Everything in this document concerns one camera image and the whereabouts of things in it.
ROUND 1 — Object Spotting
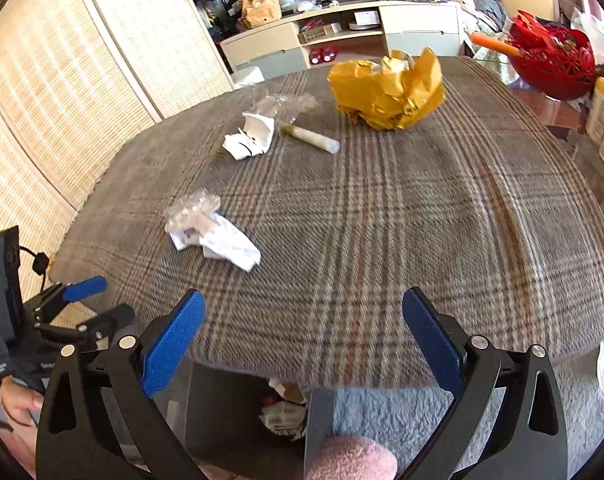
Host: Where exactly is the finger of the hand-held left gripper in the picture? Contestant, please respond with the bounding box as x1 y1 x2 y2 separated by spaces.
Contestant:
24 276 108 322
34 304 137 354

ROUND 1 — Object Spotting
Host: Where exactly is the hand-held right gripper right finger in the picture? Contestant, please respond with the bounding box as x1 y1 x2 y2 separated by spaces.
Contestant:
402 287 568 480

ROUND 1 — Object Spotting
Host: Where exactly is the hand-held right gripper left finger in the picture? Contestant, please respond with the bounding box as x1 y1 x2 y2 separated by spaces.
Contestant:
35 290 205 480

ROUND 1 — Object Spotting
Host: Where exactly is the black waste bin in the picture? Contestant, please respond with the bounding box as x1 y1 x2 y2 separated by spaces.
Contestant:
183 361 337 468

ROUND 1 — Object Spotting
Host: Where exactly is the white paper with plastic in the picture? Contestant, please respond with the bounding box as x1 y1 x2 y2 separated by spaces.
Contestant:
164 190 262 274

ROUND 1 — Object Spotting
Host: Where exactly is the white barcode paper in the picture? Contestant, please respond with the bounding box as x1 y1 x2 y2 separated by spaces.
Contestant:
259 402 309 442

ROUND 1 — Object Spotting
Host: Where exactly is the torn white barcode box piece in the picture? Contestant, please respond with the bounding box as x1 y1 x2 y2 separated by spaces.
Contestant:
222 112 275 162

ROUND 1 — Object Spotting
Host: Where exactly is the white paper tube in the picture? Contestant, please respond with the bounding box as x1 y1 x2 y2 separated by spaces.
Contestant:
280 122 341 155

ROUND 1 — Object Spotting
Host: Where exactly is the yellow paper bag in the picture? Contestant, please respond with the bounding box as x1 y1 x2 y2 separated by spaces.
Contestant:
328 47 447 132

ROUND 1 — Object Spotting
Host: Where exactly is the clear plastic wrapper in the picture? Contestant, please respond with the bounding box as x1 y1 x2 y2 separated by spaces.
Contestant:
251 93 321 126

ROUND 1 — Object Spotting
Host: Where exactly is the person's left hand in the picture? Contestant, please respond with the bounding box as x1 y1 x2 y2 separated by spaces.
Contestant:
0 375 46 427

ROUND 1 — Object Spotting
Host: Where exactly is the brown plaid tablecloth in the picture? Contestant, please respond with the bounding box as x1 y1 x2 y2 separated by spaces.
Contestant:
47 55 604 392

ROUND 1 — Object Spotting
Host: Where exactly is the person's pink fleece leg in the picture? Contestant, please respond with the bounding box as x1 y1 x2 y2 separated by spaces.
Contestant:
304 435 399 480

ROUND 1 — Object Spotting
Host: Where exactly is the woven folding screen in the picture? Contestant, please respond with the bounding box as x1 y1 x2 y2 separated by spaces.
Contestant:
0 0 235 273

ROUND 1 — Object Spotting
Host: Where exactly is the glass table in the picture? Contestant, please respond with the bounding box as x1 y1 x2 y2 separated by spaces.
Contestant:
473 44 604 203

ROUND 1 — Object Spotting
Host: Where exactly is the white plastic stool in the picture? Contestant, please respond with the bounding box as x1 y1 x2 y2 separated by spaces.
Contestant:
230 65 267 90

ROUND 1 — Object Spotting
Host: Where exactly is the red openwork basket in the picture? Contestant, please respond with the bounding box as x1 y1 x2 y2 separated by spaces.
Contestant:
506 8 597 102

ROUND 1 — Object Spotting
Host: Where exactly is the pair of red bottles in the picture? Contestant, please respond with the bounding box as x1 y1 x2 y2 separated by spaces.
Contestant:
309 45 341 65

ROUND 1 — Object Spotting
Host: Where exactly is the beige and grey TV cabinet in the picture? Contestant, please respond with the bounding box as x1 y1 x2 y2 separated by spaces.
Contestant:
220 0 466 74

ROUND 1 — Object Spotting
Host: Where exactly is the small white device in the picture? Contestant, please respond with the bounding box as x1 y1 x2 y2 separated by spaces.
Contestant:
349 9 381 31

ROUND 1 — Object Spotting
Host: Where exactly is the flat cardboard box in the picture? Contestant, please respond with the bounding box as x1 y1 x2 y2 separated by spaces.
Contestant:
298 22 343 44

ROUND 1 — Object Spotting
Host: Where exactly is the yellow plush bag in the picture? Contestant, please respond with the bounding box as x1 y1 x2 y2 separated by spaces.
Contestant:
239 0 283 29

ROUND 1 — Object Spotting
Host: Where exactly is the pile of clothes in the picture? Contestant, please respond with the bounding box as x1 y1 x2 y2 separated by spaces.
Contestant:
449 0 508 32

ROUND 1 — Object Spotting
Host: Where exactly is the orange handle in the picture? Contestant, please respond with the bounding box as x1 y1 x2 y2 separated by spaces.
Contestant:
470 31 522 58

